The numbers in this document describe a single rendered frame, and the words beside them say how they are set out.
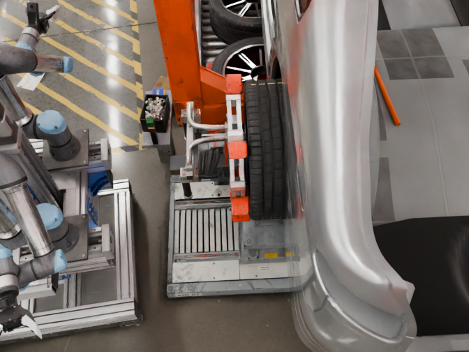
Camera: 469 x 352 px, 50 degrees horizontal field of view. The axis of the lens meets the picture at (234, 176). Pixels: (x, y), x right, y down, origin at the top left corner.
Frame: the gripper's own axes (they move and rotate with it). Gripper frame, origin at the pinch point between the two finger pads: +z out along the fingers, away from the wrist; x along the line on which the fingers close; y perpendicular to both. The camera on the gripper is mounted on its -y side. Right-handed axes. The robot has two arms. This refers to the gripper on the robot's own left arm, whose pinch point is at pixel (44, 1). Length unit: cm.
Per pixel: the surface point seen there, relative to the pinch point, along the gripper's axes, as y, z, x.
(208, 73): 31, -2, 82
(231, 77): 1, -33, 94
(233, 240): 111, -59, 108
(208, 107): 46, -13, 84
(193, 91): 34, -14, 76
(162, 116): 65, -8, 57
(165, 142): 72, -21, 61
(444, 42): -3, 7, 197
